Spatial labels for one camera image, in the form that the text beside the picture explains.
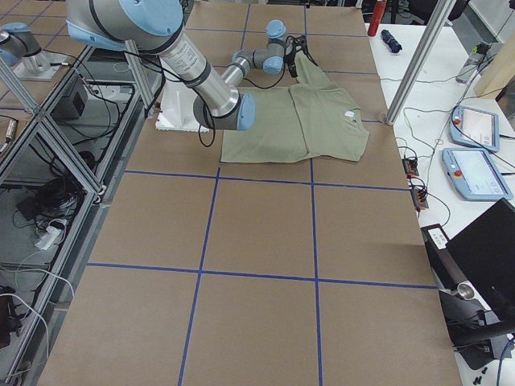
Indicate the aluminium frame post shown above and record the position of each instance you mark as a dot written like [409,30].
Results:
[431,33]

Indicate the folded dark blue umbrella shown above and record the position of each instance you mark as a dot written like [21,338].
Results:
[389,40]

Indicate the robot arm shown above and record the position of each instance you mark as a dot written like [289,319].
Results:
[278,56]
[156,27]

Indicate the blue teach pendant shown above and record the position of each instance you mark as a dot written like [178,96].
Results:
[475,128]
[474,175]

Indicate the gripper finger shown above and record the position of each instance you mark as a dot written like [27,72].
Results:
[293,73]

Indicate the far blue teach pendant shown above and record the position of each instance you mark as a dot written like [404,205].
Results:
[475,128]

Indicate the brown paper table cover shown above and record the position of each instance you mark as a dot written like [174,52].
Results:
[314,273]

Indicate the white power strip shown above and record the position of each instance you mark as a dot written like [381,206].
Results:
[54,231]

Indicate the red water bottle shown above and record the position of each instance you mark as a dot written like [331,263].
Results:
[378,13]

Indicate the olive green long-sleeve shirt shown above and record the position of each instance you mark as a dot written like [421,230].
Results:
[301,121]

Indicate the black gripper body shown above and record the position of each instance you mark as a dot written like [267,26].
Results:
[290,57]

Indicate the near blue teach pendant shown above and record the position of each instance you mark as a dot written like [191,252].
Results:
[474,175]

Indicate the black laptop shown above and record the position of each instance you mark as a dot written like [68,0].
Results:
[482,253]

